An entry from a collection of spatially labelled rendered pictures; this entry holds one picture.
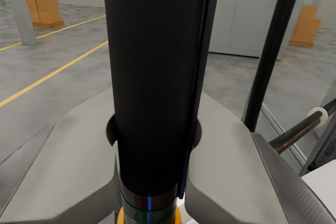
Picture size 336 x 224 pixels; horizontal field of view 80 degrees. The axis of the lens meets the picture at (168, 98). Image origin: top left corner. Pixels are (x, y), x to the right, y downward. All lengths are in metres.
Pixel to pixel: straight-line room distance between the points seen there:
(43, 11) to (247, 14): 6.45
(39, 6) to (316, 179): 8.39
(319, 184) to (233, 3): 5.19
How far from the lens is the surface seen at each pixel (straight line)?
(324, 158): 0.87
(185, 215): 0.19
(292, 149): 1.26
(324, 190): 0.63
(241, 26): 5.71
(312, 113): 0.38
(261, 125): 1.53
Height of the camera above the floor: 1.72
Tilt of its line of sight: 31 degrees down
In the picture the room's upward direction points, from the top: 4 degrees clockwise
